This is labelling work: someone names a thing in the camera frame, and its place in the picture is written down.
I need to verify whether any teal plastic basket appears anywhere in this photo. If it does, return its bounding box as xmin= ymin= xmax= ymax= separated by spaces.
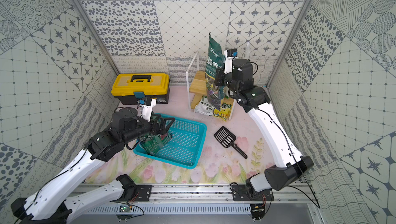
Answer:
xmin=133 ymin=117 xmax=207 ymax=169

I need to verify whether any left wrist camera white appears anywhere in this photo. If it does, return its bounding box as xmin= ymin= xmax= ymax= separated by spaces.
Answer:
xmin=138 ymin=97 xmax=156 ymax=122

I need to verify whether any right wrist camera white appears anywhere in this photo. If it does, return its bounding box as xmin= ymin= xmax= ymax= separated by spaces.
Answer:
xmin=224 ymin=48 xmax=238 ymax=74

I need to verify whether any wooden white frame shelf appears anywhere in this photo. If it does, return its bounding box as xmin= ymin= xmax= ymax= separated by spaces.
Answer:
xmin=185 ymin=42 xmax=250 ymax=121

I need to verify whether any controller board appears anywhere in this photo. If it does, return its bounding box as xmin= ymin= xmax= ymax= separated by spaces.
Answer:
xmin=116 ymin=204 xmax=134 ymax=222
xmin=250 ymin=204 xmax=266 ymax=222

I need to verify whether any aluminium mounting rail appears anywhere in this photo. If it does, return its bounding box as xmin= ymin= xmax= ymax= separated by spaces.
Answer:
xmin=129 ymin=183 xmax=315 ymax=204

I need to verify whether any grey slotted cable duct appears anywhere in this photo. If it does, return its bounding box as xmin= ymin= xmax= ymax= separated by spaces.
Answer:
xmin=86 ymin=203 xmax=251 ymax=215

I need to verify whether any left controller board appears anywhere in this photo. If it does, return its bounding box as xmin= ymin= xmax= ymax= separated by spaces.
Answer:
xmin=116 ymin=204 xmax=134 ymax=222

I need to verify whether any black slotted scoop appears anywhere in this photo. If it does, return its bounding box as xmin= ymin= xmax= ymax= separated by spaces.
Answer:
xmin=213 ymin=126 xmax=248 ymax=159

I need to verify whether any white green small fertilizer bag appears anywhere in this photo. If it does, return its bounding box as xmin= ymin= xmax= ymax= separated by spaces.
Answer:
xmin=194 ymin=96 xmax=215 ymax=116

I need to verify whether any yellow small fertilizer bag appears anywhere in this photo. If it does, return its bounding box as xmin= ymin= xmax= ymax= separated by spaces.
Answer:
xmin=213 ymin=98 xmax=234 ymax=122

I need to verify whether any right controller board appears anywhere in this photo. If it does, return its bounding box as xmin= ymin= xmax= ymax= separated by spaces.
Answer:
xmin=250 ymin=204 xmax=266 ymax=222

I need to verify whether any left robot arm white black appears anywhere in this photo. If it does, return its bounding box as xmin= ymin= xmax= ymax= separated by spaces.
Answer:
xmin=11 ymin=108 xmax=175 ymax=224

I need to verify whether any colourful green fertilizer bag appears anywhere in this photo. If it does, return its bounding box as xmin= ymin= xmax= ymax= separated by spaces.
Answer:
xmin=138 ymin=132 xmax=173 ymax=156

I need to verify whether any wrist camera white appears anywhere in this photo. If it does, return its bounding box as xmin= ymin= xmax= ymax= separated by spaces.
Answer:
xmin=138 ymin=97 xmax=156 ymax=122
xmin=224 ymin=48 xmax=238 ymax=74

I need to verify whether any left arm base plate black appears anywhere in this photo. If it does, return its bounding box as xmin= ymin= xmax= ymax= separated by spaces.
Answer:
xmin=117 ymin=184 xmax=153 ymax=202

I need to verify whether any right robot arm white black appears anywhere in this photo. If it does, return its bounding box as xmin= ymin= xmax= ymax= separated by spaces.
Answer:
xmin=215 ymin=57 xmax=313 ymax=193

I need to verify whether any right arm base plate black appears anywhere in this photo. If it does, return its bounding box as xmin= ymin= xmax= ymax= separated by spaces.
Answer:
xmin=230 ymin=182 xmax=274 ymax=202

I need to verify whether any yellow black toolbox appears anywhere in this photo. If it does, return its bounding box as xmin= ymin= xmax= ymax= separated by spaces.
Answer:
xmin=111 ymin=73 xmax=170 ymax=105

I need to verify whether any tall dark green fertilizer bag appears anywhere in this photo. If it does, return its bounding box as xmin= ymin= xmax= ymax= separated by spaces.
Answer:
xmin=205 ymin=33 xmax=225 ymax=111

